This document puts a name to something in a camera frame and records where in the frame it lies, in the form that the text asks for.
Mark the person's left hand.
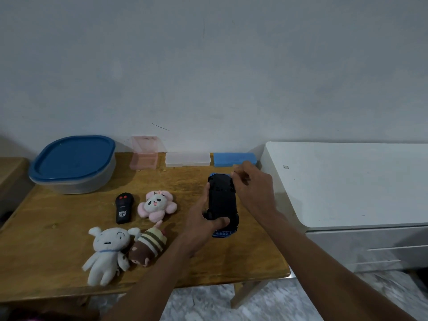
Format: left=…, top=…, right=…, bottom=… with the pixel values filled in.
left=178, top=182, right=230, bottom=258

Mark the person's right hand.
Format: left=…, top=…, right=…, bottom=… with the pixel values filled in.
left=231, top=160, right=277, bottom=220

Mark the blue and black toy car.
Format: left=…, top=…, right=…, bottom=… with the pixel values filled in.
left=204, top=172, right=240, bottom=238

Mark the person's right forearm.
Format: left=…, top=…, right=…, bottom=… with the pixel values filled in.
left=253, top=210, right=418, bottom=321

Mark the person's left forearm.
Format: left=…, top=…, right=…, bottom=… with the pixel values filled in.
left=100, top=238, right=195, bottom=321

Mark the blue plastic box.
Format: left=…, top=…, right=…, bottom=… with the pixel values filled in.
left=213, top=152, right=258, bottom=167

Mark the white translucent plastic box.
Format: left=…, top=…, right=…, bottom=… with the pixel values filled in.
left=165, top=152, right=211, bottom=168

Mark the pink flower panda plush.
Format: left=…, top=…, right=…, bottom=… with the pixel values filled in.
left=137, top=190, right=178, bottom=223

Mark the brown striped bee plush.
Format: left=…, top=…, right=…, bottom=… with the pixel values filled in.
left=128, top=220, right=167, bottom=267

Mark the black remote control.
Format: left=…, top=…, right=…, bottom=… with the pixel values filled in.
left=115, top=192, right=134, bottom=225

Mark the pink transparent plastic box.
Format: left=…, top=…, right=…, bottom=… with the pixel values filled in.
left=130, top=136, right=159, bottom=170

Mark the white dog plush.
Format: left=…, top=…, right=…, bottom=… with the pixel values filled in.
left=82, top=226, right=141, bottom=286

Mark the white cabinet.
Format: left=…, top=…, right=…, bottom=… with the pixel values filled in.
left=260, top=141, right=428, bottom=273

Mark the wooden table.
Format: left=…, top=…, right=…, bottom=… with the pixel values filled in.
left=0, top=152, right=291, bottom=309

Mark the blue lidded food container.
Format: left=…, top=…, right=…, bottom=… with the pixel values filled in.
left=28, top=135, right=116, bottom=195

